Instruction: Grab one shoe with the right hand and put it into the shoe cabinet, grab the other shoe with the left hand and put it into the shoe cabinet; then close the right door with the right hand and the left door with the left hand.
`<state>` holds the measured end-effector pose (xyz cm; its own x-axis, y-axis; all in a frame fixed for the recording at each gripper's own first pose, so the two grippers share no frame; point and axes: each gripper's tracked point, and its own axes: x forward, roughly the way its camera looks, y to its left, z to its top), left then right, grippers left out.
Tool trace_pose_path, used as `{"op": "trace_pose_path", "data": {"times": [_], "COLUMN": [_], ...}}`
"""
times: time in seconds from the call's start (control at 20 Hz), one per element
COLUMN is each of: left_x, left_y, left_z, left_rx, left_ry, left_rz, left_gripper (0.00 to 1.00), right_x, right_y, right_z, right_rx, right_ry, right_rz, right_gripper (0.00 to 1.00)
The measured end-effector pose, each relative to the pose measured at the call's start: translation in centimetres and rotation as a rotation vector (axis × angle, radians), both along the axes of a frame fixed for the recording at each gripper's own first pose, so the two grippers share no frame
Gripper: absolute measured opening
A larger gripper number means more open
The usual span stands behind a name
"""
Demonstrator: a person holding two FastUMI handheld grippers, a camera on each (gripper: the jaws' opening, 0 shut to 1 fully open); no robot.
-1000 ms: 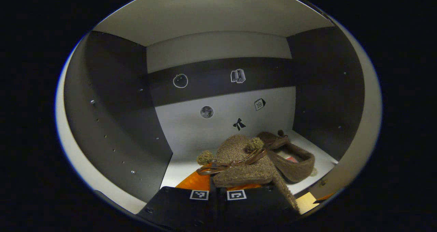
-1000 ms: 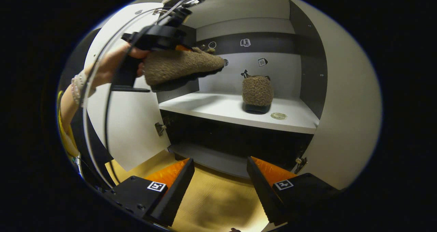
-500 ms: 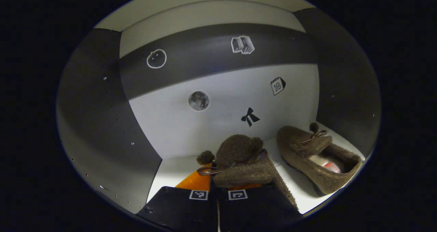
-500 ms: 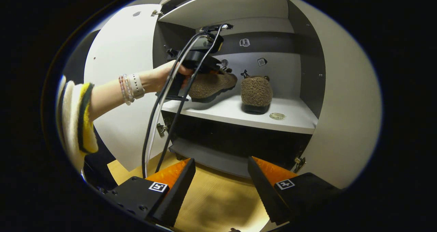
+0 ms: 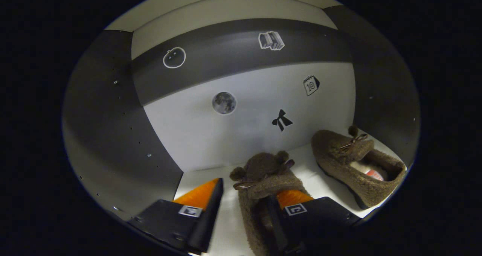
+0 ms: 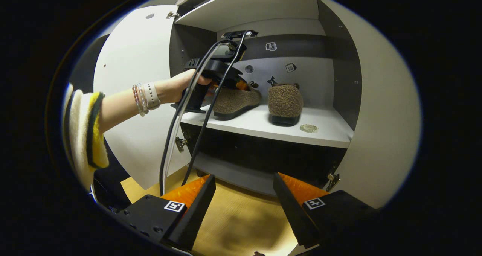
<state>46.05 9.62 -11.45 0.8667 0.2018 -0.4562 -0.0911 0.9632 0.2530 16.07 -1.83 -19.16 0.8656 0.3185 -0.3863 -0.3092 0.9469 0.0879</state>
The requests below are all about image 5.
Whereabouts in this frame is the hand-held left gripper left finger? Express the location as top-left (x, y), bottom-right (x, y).
top-left (128, 178), bottom-right (224, 253)

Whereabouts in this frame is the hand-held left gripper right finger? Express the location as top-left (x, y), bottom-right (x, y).
top-left (265, 190), bottom-right (362, 256)

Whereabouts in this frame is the brown fuzzy shoe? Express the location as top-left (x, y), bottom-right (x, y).
top-left (230, 151), bottom-right (315, 256)
top-left (311, 125), bottom-right (408, 210)

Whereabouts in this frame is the white grey shoe cabinet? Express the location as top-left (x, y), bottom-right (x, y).
top-left (62, 0), bottom-right (421, 254)

